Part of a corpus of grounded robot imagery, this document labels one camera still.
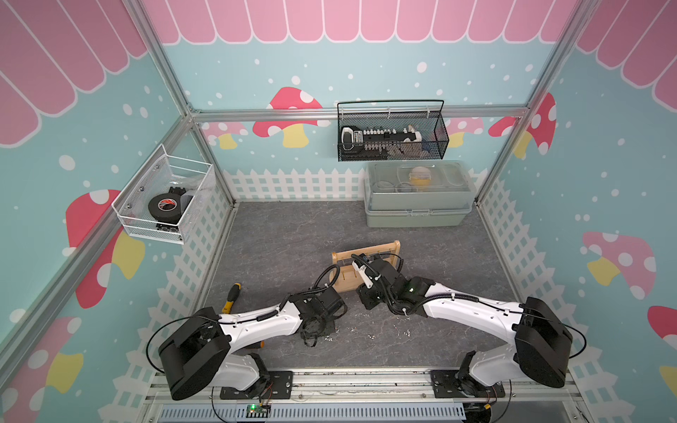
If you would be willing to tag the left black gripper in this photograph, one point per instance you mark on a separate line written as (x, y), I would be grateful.
(330, 329)

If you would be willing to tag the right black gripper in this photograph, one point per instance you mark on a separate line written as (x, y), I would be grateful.
(362, 293)

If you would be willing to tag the wooden jewelry display stand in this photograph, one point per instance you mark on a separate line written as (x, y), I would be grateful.
(349, 279)

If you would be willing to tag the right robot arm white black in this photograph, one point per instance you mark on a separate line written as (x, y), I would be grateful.
(537, 344)

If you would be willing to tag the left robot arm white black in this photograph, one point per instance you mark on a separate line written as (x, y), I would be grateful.
(206, 351)

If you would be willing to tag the yellow black screwdriver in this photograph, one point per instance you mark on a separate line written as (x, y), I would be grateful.
(232, 296)

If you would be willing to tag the green plastic storage box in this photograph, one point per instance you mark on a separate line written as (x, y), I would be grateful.
(392, 202)

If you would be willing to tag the yellow item in box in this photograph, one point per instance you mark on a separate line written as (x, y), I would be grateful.
(421, 177)

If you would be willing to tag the green circuit board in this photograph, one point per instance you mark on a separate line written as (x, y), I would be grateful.
(258, 411)

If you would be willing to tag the white black device in basket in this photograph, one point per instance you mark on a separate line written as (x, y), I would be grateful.
(361, 141)

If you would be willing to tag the black tape roll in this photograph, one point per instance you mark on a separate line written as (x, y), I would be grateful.
(166, 208)

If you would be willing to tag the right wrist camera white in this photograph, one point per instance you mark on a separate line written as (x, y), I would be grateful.
(360, 267)

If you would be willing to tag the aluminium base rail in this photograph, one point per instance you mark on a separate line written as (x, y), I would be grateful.
(373, 395)

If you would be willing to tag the black wire mesh basket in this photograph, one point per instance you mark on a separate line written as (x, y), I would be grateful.
(425, 116)

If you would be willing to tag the white wire basket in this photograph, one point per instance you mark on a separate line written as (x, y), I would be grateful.
(193, 180)

